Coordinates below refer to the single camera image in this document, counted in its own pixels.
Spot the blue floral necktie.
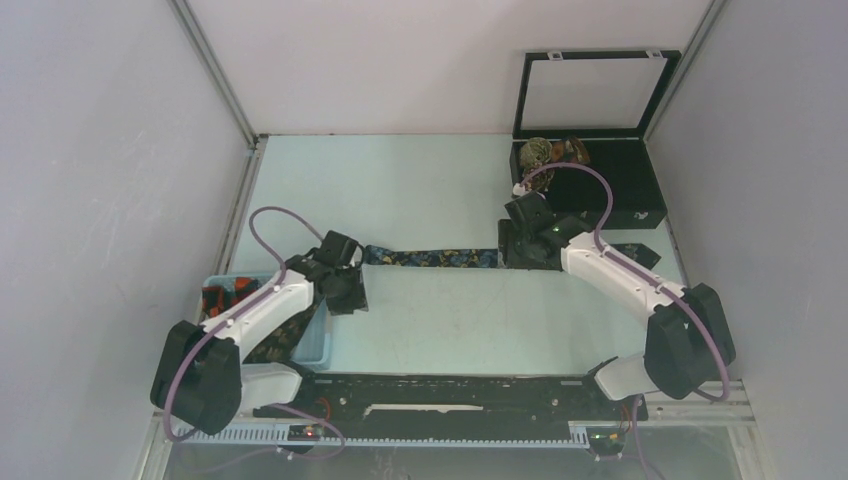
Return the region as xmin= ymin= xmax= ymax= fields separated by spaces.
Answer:
xmin=362 ymin=243 xmax=661 ymax=270

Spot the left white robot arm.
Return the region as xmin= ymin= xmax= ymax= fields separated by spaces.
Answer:
xmin=150 ymin=231 xmax=367 ymax=435

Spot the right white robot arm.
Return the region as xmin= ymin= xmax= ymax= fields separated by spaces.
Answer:
xmin=498 ymin=192 xmax=737 ymax=418

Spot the light blue plastic basket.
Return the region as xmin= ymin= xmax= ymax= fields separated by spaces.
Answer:
xmin=201 ymin=272 xmax=331 ymax=371

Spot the dark olive patterned tie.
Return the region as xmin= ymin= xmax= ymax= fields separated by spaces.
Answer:
xmin=244 ymin=304 xmax=320 ymax=364

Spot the green rolled tie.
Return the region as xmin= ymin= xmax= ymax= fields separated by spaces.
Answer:
xmin=518 ymin=137 xmax=553 ymax=170

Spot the orange brown rolled tie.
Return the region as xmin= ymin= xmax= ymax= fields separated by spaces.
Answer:
xmin=550 ymin=136 xmax=591 ymax=165

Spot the orange black striped tie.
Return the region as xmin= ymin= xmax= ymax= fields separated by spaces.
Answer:
xmin=201 ymin=276 xmax=263 ymax=318

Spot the black display box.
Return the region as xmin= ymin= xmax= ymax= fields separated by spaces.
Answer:
xmin=509 ymin=49 xmax=682 ymax=230

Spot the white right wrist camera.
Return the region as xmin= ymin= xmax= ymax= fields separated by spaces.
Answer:
xmin=512 ymin=182 xmax=531 ymax=198

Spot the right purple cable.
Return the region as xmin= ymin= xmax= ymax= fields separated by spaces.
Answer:
xmin=519 ymin=162 xmax=733 ymax=480

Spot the purple cable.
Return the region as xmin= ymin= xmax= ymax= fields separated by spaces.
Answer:
xmin=162 ymin=206 xmax=346 ymax=462
xmin=519 ymin=162 xmax=733 ymax=480

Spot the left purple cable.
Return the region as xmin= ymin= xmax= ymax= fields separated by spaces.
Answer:
xmin=162 ymin=206 xmax=346 ymax=462

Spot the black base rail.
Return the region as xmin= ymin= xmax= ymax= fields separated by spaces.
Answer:
xmin=292 ymin=373 xmax=646 ymax=440

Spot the grey cable duct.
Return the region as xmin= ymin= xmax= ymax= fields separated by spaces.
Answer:
xmin=183 ymin=423 xmax=590 ymax=449

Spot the aluminium frame post right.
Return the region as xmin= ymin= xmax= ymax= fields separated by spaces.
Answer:
xmin=645 ymin=0 xmax=730 ymax=142

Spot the aluminium frame post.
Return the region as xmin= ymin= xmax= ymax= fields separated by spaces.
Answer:
xmin=645 ymin=0 xmax=730 ymax=142
xmin=167 ymin=0 xmax=259 ymax=149

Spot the aluminium frame post left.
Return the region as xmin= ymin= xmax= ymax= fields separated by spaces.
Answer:
xmin=167 ymin=0 xmax=259 ymax=149

